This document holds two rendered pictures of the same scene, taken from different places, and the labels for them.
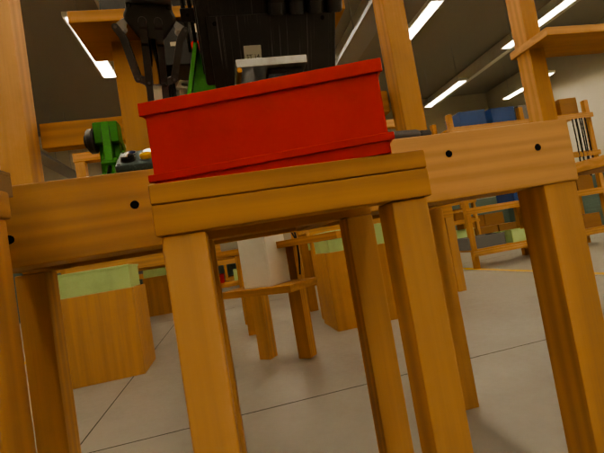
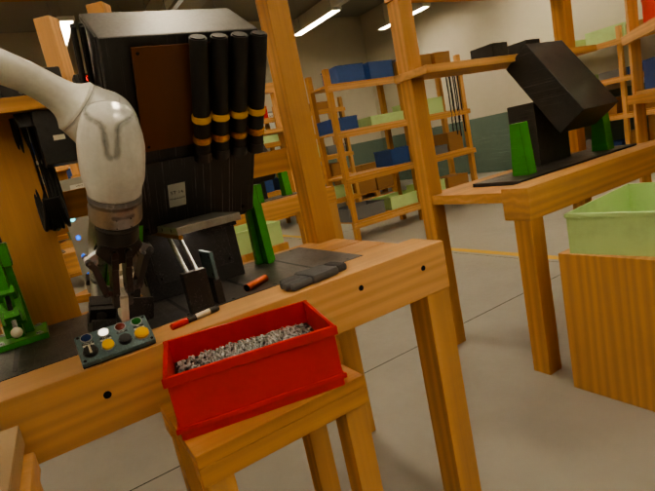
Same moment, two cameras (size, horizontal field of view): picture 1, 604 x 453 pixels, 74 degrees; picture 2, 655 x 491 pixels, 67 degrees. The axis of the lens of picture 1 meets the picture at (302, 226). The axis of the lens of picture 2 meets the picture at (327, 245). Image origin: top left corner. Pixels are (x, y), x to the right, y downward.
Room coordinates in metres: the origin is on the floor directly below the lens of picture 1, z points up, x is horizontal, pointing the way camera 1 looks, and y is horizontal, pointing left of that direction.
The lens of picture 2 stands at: (-0.34, 0.13, 1.23)
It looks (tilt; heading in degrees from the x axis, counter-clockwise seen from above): 11 degrees down; 341
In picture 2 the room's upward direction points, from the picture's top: 12 degrees counter-clockwise
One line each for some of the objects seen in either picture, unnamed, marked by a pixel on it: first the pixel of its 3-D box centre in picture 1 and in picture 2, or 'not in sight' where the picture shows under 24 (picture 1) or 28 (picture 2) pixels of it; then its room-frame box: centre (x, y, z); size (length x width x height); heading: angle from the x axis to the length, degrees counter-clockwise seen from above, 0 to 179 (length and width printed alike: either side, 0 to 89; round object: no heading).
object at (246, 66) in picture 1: (264, 98); (187, 224); (1.06, 0.04, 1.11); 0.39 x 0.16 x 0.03; 11
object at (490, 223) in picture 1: (486, 228); (365, 181); (10.12, -4.61, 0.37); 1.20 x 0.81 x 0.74; 104
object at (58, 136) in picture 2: (187, 50); (70, 135); (1.32, 0.29, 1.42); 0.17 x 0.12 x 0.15; 101
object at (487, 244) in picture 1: (521, 180); (400, 141); (6.01, -3.40, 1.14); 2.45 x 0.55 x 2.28; 102
